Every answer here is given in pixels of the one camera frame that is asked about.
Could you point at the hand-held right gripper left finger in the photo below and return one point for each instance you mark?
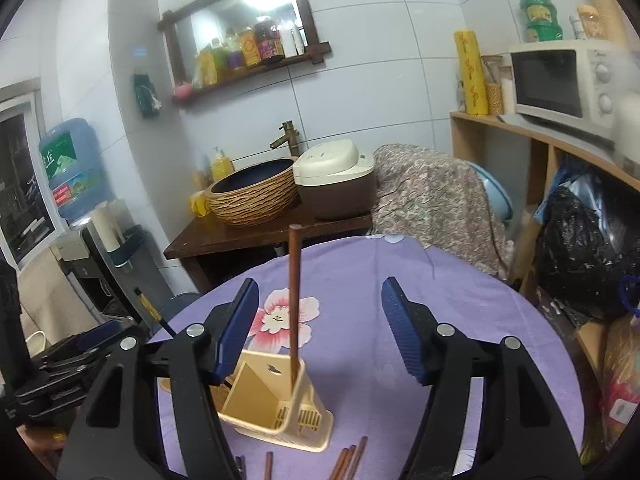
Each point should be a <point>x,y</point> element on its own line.
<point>235,340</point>

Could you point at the white cup tube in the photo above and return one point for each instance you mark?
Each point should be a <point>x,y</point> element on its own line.
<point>106,225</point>

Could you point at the light wooden shelf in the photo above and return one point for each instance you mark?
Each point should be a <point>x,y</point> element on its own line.
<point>500,130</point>

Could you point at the black chopstick gold band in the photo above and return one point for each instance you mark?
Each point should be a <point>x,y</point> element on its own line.
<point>152,310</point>

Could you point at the beige plastic utensil holder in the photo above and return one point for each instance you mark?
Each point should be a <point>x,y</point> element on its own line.
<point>260,410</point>

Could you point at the yellow soap bottle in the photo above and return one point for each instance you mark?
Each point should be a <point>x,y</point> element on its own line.
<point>221,165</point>

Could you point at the white squeeze bottle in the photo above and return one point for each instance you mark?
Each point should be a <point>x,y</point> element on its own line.
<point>299,40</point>

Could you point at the black plastic bag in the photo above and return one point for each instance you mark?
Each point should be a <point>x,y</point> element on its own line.
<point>580,255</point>

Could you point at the orange label bottle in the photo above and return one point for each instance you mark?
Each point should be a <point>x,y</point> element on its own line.
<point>249,49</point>

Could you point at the grey round stool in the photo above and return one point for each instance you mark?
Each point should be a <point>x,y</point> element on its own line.
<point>180,306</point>

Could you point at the blue water jug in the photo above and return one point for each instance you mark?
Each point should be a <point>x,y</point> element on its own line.
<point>70,170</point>

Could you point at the water dispenser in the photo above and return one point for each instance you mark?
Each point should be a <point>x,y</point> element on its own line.
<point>95,270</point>

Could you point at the pink round ornament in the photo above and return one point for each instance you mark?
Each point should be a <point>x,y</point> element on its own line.
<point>183,89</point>

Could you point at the woven pattern wash basin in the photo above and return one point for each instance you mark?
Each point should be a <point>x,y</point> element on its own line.
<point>250,195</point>

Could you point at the white microwave oven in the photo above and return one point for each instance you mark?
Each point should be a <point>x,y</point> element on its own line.
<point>560,82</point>

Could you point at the dark wooden washstand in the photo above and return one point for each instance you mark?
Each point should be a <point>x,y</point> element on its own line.
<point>260,242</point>

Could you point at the dark window white frame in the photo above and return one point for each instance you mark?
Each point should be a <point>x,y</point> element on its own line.
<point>20,180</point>

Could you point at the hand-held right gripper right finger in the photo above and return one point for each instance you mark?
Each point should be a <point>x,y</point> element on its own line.
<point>405,340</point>

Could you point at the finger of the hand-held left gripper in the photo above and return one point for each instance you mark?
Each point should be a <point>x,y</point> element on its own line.
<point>95,337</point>
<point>55,392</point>

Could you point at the floral cloth cover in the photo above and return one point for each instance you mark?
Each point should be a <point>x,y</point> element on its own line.
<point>430,200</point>

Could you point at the green wall packet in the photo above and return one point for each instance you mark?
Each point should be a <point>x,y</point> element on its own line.
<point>146,95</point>

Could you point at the yellow tall package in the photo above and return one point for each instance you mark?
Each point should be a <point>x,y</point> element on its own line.
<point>471,72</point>

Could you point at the purple floral tablecloth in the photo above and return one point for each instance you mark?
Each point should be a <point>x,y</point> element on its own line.
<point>350,345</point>

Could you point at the yellow cup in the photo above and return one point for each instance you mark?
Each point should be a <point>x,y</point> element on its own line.
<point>199,204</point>

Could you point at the dark sauce bottle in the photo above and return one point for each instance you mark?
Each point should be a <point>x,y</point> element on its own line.
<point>269,40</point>

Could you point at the yellow snack packet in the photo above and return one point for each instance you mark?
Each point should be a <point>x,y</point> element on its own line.
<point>207,67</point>

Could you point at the light blue basin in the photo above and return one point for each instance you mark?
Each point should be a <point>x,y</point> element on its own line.
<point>495,190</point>

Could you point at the brass faucet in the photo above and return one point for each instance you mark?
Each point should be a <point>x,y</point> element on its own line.
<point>287,137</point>

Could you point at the dark brown box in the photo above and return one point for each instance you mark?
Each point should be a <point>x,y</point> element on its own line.
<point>335,185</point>

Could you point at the wooden framed mirror shelf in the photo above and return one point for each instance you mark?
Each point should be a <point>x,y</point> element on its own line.
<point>235,35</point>

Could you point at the brown wooden chopstick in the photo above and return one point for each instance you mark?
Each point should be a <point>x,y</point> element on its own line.
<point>294,300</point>
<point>268,466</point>
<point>342,462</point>
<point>357,457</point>

